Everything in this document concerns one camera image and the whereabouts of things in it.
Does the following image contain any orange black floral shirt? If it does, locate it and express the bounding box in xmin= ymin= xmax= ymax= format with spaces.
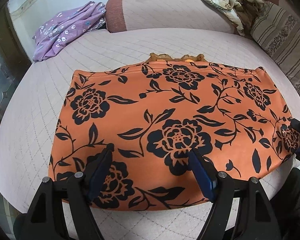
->
xmin=48 ymin=52 xmax=300 ymax=209

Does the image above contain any pink quilted bed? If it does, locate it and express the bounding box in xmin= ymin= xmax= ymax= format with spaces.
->
xmin=0 ymin=27 xmax=300 ymax=240

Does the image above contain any striped beige cushion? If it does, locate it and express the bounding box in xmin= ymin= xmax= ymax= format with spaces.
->
xmin=250 ymin=1 xmax=300 ymax=98

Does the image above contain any dark wooden cabinet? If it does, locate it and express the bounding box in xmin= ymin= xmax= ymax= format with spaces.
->
xmin=0 ymin=5 xmax=33 ymax=205

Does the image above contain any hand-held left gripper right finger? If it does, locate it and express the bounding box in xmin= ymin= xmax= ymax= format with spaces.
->
xmin=189 ymin=149 xmax=282 ymax=240

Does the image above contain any purple floral cloth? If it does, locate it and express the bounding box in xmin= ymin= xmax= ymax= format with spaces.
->
xmin=32 ymin=1 xmax=107 ymax=62

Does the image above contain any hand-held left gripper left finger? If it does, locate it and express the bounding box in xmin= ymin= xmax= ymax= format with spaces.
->
xmin=13 ymin=149 xmax=113 ymax=240

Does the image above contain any pink rolled bolster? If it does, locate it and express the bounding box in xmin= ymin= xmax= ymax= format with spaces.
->
xmin=105 ymin=0 xmax=243 ymax=37

